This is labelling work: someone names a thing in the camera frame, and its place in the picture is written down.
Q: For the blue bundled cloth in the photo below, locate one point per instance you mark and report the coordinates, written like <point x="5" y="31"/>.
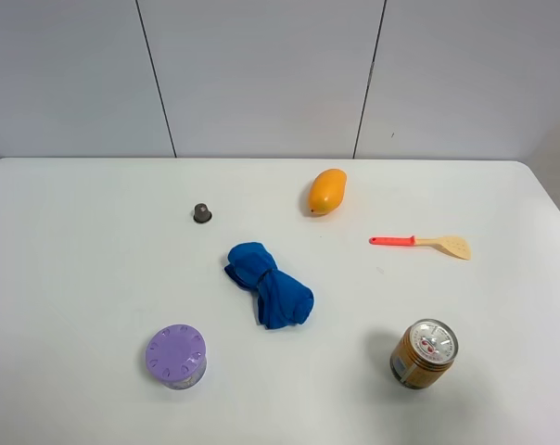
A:
<point x="281" y="299"/>

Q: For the purple lidded jar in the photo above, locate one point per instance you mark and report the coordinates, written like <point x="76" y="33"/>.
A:
<point x="176" y="356"/>

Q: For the orange metal can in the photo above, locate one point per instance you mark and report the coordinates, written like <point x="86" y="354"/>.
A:
<point x="426" y="350"/>

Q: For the orange yellow mango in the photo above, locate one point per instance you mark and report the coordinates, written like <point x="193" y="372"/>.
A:
<point x="327" y="192"/>

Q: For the spatula with orange handle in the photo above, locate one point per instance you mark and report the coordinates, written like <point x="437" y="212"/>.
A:
<point x="450" y="245"/>

